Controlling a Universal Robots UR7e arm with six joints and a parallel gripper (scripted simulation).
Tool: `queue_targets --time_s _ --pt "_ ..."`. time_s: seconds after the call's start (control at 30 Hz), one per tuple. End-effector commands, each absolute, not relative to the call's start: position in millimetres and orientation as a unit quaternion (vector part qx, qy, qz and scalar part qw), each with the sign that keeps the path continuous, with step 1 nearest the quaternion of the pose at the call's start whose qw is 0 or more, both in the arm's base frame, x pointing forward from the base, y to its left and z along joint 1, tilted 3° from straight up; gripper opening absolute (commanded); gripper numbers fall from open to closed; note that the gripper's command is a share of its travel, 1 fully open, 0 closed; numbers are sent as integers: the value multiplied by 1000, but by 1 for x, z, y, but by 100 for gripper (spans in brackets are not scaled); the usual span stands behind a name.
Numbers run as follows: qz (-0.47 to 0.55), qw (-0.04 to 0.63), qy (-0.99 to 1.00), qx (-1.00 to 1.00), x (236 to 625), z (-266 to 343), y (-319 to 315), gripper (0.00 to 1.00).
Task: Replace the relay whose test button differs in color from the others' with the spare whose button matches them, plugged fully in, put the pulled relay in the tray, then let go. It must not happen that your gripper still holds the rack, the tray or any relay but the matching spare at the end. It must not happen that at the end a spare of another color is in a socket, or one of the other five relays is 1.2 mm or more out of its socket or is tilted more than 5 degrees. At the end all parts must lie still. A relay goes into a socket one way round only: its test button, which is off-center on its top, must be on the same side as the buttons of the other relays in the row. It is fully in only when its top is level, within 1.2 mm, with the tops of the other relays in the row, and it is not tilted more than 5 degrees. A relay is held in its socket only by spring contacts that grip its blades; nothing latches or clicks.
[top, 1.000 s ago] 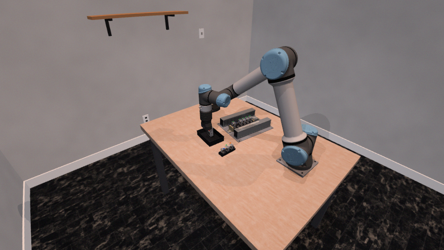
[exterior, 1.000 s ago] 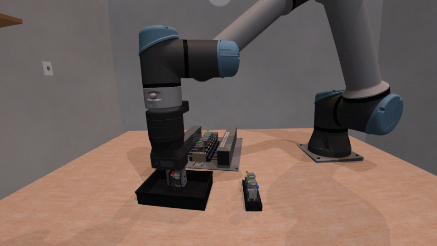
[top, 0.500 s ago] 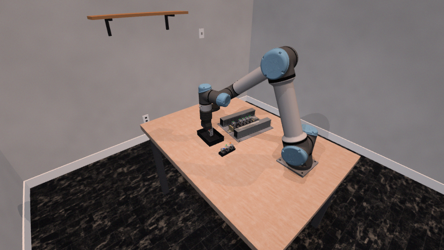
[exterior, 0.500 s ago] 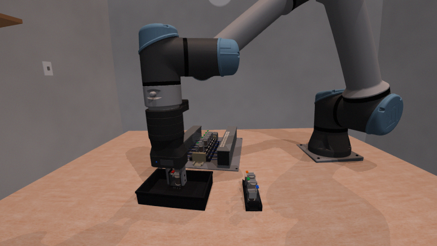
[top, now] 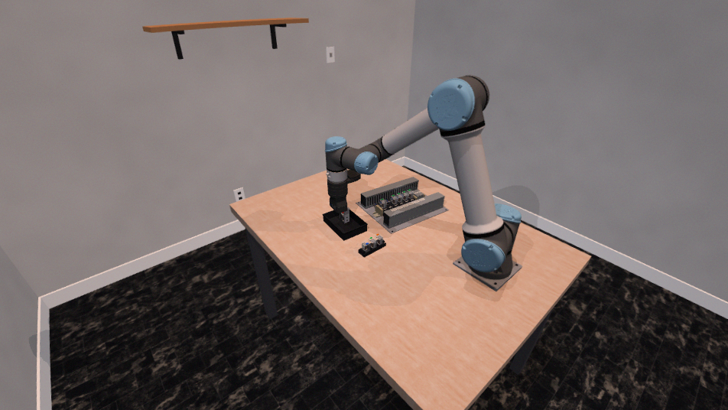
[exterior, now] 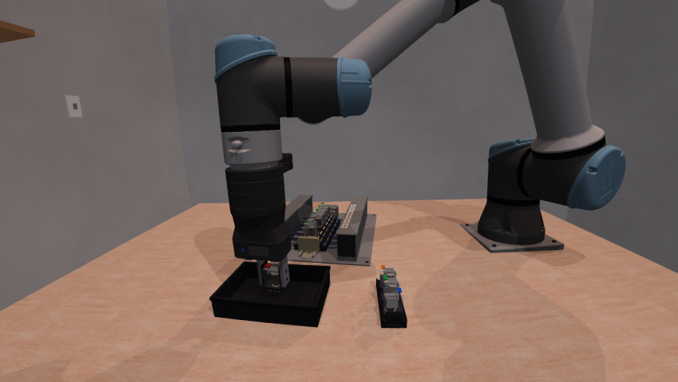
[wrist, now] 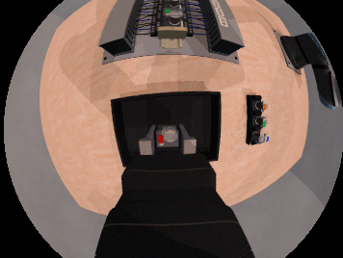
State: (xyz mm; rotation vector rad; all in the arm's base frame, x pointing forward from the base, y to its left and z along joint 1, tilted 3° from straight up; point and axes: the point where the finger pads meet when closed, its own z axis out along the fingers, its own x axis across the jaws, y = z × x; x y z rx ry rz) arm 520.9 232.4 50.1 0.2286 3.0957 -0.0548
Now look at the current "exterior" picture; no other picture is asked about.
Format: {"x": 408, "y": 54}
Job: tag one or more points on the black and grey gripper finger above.
{"x": 260, "y": 265}
{"x": 283, "y": 272}

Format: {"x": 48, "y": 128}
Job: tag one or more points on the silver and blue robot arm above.
{"x": 570, "y": 163}

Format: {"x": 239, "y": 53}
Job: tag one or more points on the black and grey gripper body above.
{"x": 256, "y": 193}

